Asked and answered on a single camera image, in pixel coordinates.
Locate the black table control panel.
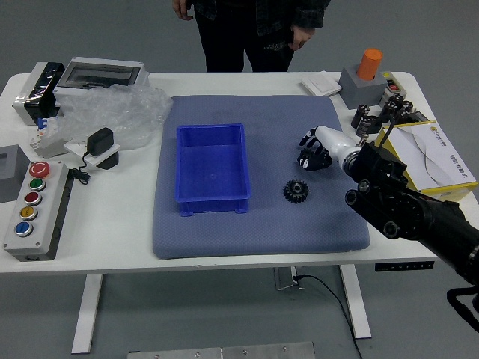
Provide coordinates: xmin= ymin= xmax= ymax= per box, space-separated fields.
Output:
xmin=374 ymin=260 xmax=436 ymax=273

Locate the clear plastic bag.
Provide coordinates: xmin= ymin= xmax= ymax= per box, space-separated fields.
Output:
xmin=55 ymin=84 xmax=174 ymax=153

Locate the big black gear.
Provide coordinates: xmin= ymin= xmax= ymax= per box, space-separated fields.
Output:
xmin=283 ymin=178 xmax=310 ymax=205

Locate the grey push button station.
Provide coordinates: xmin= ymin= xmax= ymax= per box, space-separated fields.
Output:
xmin=1 ymin=160 xmax=72 ymax=263

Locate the person's right hand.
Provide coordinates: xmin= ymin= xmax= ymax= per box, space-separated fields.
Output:
xmin=171 ymin=0 xmax=195 ymax=22

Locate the grey block holder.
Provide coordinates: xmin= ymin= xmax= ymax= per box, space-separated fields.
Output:
xmin=338 ymin=65 xmax=388 ymax=111

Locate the person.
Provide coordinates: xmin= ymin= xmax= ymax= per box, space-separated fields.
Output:
xmin=171 ymin=0 xmax=332 ymax=73

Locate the white wall switch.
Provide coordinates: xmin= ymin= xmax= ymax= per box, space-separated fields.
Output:
xmin=300 ymin=72 xmax=343 ymax=97

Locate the yellow white cardboard box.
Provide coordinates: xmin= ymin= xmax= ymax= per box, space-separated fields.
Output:
xmin=375 ymin=120 xmax=479 ymax=203

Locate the grey under-table control box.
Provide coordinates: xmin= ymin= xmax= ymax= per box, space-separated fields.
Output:
xmin=272 ymin=267 xmax=305 ymax=292

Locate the grey black enclosure box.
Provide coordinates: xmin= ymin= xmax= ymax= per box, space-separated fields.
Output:
xmin=11 ymin=61 xmax=67 ymax=126

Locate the grey square block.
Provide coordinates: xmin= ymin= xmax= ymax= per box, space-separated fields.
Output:
xmin=0 ymin=144 xmax=31 ymax=205

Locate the grey switch box red button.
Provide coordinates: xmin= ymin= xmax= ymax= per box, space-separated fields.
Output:
xmin=379 ymin=71 xmax=403 ymax=108

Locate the white table leg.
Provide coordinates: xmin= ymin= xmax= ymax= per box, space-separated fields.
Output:
xmin=70 ymin=274 xmax=104 ymax=355
xmin=338 ymin=264 xmax=373 ymax=340

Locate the white distribution box clear lid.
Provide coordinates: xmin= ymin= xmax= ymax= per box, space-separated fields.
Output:
xmin=53 ymin=56 xmax=150 ymax=99

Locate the blue-grey foam mat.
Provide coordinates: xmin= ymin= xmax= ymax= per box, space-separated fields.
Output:
xmin=151 ymin=95 xmax=371 ymax=261

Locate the white circuit breaker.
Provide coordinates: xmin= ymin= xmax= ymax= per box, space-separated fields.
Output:
xmin=28 ymin=115 xmax=72 ymax=160

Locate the blue plastic box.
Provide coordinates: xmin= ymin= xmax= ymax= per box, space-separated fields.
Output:
xmin=175 ymin=123 xmax=251 ymax=218

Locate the black power adapter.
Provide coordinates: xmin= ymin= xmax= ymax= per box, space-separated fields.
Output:
xmin=85 ymin=126 xmax=115 ymax=157

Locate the black adapter cord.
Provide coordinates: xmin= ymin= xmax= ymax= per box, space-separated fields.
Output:
xmin=69 ymin=149 xmax=93 ymax=186

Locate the person's left hand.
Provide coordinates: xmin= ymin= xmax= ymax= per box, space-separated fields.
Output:
xmin=291 ymin=24 xmax=314 ymax=52

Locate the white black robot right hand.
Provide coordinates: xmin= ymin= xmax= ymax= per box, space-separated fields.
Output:
xmin=297 ymin=125 xmax=359 ymax=173

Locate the orange cylinder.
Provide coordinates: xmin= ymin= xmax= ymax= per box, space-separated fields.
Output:
xmin=356 ymin=47 xmax=384 ymax=80

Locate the black power cord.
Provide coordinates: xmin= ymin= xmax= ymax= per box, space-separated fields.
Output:
xmin=293 ymin=274 xmax=364 ymax=359

